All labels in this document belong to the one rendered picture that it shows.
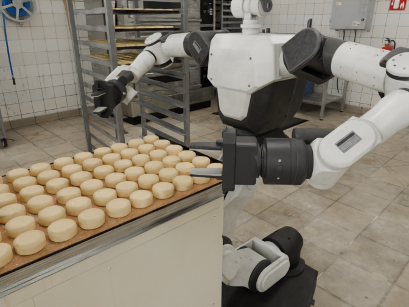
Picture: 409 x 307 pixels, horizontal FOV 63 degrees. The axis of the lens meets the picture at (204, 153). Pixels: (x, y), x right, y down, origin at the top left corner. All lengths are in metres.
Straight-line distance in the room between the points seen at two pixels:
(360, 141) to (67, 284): 0.60
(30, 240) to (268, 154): 0.44
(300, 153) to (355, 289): 1.44
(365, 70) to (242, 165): 0.39
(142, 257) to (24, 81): 4.17
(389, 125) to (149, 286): 0.63
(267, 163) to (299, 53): 0.43
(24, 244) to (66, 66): 4.41
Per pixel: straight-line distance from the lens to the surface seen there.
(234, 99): 1.06
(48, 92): 4.93
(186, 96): 2.09
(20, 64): 4.79
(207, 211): 0.88
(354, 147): 0.62
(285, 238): 1.61
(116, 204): 0.72
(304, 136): 0.65
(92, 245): 0.73
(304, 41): 0.95
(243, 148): 0.60
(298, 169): 0.60
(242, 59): 1.01
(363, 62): 0.86
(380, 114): 0.71
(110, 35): 1.83
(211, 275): 1.02
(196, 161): 0.90
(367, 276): 2.09
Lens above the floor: 1.28
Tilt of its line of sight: 22 degrees down
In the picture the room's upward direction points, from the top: straight up
